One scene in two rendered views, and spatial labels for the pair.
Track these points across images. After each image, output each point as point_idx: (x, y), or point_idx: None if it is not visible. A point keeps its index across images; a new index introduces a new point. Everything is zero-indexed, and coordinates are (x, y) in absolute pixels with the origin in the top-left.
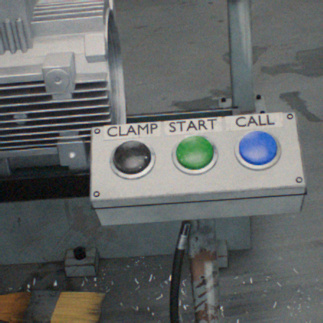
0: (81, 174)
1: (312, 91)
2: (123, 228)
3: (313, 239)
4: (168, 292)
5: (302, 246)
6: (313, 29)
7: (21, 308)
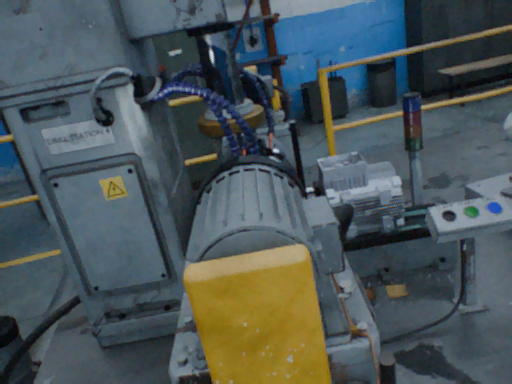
0: (387, 234)
1: (445, 195)
2: (403, 256)
3: (483, 254)
4: (431, 280)
5: (480, 257)
6: (429, 168)
7: (372, 293)
